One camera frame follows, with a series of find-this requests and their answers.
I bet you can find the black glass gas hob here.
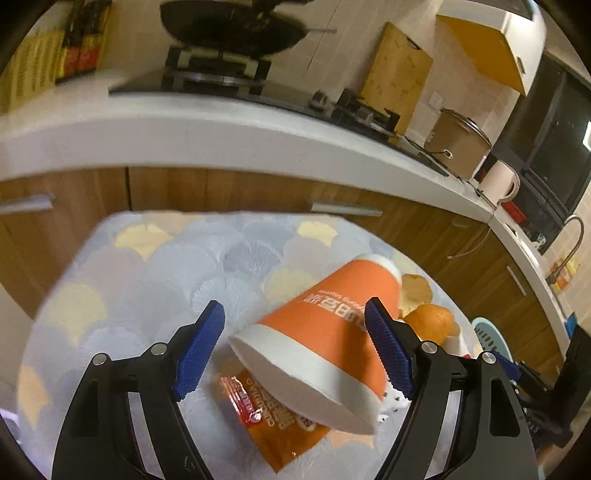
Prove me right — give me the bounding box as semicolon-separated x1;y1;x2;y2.
108;44;451;178

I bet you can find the yellow woven basket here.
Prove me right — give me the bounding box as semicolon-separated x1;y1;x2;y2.
0;30;65;116

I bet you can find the fan-patterned tablecloth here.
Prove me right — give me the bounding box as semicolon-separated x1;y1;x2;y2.
18;210;490;480

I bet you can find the orange snack packet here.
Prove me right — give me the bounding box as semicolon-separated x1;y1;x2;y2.
217;367;333;474

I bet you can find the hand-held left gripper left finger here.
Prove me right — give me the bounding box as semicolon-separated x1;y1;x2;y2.
52;300;227;480

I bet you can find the white paper scrap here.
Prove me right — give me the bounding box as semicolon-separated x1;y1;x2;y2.
378;390;413;424

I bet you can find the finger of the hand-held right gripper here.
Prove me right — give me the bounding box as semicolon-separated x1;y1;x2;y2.
489;351;522;384
510;361;561;416

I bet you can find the wooden cutting board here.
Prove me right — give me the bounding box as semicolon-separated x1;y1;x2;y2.
359;21;435;134

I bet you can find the white electric kettle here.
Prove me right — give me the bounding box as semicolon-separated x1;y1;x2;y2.
479;159;522;206

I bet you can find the black burner grate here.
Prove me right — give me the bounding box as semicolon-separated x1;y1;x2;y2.
164;45;273;92
333;88;400;136

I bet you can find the brown rice cooker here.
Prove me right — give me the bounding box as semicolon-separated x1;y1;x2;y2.
424;107;492;181

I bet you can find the dark window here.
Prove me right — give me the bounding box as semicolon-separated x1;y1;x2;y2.
485;51;591;222

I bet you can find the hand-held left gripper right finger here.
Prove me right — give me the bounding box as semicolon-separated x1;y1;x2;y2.
364;296;541;480

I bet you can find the thin hanging cable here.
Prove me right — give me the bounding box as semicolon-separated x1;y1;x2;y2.
445;224;493;260

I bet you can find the white and yellow wall cabinet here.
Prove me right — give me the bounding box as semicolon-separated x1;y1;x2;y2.
436;0;548;97

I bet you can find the wooden base cabinet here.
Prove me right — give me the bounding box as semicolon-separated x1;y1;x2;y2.
0;166;573;365

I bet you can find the black wok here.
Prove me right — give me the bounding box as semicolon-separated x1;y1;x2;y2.
159;0;338;58

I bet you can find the yellow detergent bottle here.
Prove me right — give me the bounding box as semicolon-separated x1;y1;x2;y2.
551;257;581;291

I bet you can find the red tray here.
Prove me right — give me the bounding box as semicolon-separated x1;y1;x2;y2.
501;200;527;223

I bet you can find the orange paper cup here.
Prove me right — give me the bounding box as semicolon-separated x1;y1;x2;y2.
228;253;403;435

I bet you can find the light blue plastic basket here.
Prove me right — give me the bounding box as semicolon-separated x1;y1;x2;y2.
472;316;514;366

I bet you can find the steel sink faucet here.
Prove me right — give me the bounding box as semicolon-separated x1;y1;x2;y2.
547;215;585;283

